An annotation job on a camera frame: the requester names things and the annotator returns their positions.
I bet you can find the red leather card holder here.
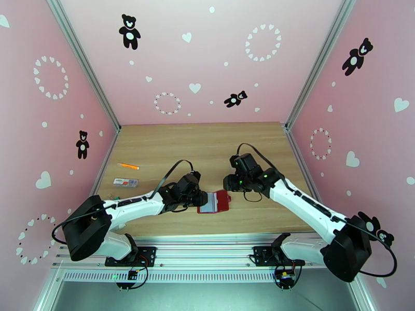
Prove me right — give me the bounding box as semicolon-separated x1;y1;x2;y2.
197;189;233;215

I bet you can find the perforated metal strip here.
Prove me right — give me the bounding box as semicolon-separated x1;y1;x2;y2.
61;269;344;284

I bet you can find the circuit board with yellow connector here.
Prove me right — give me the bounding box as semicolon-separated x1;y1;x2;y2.
274;267;296;288

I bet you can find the black teddy bear sticker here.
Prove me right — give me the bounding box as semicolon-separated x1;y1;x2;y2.
118;13;142;50

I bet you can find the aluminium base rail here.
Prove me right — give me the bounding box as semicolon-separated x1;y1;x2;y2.
51;234;328;271

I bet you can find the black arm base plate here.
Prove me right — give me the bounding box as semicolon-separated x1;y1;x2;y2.
104;246;157;267
253;246;306;267

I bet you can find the aluminium frame post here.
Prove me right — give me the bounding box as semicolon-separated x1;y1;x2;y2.
44;0;122;133
284;0;361;131

